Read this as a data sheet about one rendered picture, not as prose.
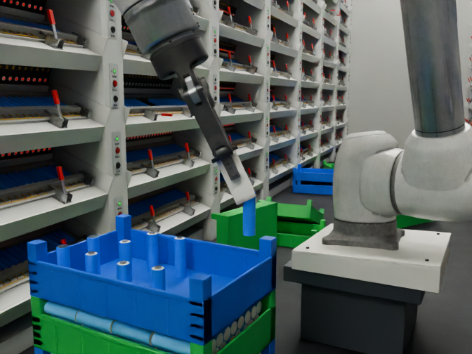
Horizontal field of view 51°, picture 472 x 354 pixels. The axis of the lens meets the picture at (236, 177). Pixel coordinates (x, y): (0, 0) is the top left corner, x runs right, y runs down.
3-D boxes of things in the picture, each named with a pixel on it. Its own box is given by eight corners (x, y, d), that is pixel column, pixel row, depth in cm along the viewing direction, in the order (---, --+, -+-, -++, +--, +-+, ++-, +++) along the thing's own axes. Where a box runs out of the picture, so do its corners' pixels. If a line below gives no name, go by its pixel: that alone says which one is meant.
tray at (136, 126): (206, 127, 202) (214, 105, 199) (120, 138, 146) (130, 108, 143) (166, 107, 207) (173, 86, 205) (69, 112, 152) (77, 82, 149)
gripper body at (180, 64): (195, 27, 62) (226, 93, 64) (199, 35, 71) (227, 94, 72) (142, 52, 63) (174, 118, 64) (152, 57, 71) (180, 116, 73)
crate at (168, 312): (276, 288, 74) (277, 237, 73) (203, 346, 56) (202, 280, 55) (124, 256, 88) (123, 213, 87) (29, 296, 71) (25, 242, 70)
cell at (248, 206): (257, 234, 71) (258, 189, 70) (251, 237, 70) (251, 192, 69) (246, 232, 72) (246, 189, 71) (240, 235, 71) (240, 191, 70)
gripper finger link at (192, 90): (193, 66, 66) (187, 60, 61) (209, 101, 67) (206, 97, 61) (177, 74, 67) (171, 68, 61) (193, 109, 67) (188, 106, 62)
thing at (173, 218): (207, 217, 208) (218, 188, 204) (125, 260, 152) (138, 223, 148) (168, 196, 213) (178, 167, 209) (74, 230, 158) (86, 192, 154)
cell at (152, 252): (161, 270, 80) (160, 231, 79) (154, 272, 79) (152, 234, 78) (152, 267, 81) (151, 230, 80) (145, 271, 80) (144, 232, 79)
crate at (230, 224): (277, 251, 194) (260, 248, 199) (277, 201, 191) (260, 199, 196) (228, 272, 171) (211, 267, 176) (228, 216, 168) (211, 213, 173)
